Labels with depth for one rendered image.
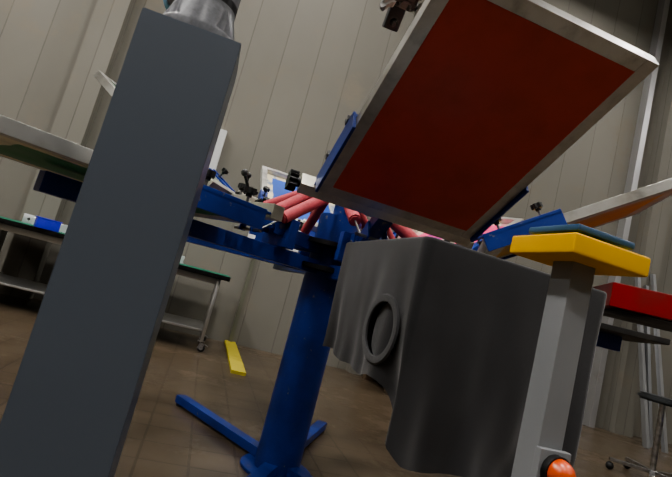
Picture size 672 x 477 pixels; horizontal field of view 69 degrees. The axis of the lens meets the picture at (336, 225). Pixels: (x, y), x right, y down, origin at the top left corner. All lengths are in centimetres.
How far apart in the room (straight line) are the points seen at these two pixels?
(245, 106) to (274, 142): 52
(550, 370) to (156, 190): 68
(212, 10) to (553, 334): 81
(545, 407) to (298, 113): 545
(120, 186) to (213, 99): 22
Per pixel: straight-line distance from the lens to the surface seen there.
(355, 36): 652
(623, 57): 142
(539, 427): 76
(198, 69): 96
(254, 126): 587
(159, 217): 91
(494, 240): 195
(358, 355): 116
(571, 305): 76
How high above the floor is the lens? 80
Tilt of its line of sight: 8 degrees up
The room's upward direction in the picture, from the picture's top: 15 degrees clockwise
